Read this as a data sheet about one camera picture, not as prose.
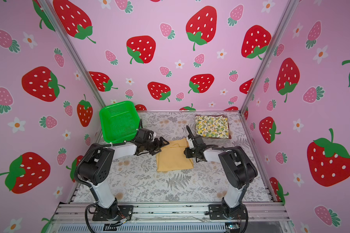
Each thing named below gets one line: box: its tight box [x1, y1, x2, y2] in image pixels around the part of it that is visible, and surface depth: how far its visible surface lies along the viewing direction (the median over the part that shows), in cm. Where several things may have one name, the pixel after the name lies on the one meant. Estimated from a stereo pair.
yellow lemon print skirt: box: [195, 115, 229, 139], surface depth 107 cm
